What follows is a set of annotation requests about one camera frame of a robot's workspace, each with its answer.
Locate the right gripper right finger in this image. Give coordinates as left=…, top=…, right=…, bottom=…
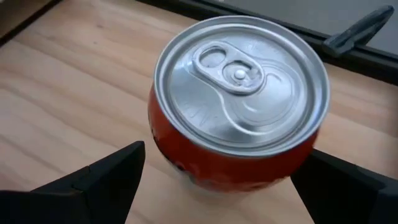
left=290, top=149, right=398, bottom=224

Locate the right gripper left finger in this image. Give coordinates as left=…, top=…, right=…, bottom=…
left=0, top=141, right=146, bottom=224

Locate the red Fanta can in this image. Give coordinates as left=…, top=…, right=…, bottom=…
left=147, top=14, right=331, bottom=200

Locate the light wooden shelf board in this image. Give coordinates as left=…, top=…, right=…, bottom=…
left=0, top=0, right=52, bottom=35

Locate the black aluminium table frame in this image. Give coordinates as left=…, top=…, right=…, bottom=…
left=135, top=0, right=398, bottom=86

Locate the black shelf side post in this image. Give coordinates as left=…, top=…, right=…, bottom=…
left=0, top=0, right=65, bottom=47

